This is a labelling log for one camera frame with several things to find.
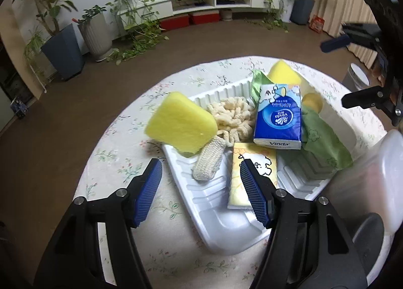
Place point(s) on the green microfiber cloth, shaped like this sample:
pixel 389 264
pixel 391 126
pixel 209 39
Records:
pixel 318 137

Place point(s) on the translucent plastic storage container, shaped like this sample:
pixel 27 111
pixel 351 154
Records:
pixel 372 185

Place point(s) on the blue Vinda tissue pack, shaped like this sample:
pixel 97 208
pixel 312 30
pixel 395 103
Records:
pixel 279 119

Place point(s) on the grey cylindrical trash can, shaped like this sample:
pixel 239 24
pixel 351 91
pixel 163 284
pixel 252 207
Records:
pixel 355 79

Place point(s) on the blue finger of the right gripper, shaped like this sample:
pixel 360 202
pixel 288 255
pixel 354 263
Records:
pixel 335 43

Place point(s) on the red storage box right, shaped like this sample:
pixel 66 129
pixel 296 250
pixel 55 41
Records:
pixel 202 17

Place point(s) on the cream chenille mop pad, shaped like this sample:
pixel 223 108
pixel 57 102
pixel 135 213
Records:
pixel 235 119

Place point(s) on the small blue box on floor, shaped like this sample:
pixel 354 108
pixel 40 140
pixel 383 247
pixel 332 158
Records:
pixel 19 108

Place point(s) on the trailing green vine plant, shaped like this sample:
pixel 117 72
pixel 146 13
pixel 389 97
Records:
pixel 141 26

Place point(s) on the plant in white ribbed pot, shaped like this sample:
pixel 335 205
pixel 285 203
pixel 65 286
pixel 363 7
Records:
pixel 95 32

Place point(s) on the red paper bag on floor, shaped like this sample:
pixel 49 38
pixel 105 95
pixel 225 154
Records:
pixel 316 24

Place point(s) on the small round yellow sponge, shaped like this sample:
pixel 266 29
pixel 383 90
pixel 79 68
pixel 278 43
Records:
pixel 313 101

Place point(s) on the beige window curtain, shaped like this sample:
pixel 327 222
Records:
pixel 343 8

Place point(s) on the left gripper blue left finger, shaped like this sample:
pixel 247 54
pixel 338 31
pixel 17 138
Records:
pixel 145 190

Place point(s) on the small white pot under console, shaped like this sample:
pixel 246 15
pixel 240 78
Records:
pixel 226 14

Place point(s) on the red storage box left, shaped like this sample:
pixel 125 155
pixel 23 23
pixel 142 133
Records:
pixel 175 22

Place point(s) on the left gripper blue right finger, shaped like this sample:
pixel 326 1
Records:
pixel 260 193

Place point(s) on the white plastic tray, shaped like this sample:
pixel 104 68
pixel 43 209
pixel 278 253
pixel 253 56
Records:
pixel 230 231

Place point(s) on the tall plant in blue pot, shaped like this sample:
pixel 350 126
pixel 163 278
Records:
pixel 61 49

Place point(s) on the red storage box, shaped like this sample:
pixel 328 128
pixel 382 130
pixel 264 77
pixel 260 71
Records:
pixel 175 22
pixel 202 17

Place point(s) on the white TV console shelf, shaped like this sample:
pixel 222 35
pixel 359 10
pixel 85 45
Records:
pixel 168 8

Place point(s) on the large yellow sponge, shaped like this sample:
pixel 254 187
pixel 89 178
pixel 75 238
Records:
pixel 182 124

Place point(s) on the cream knitted scrubber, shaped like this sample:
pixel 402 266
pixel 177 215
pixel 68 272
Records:
pixel 209 159

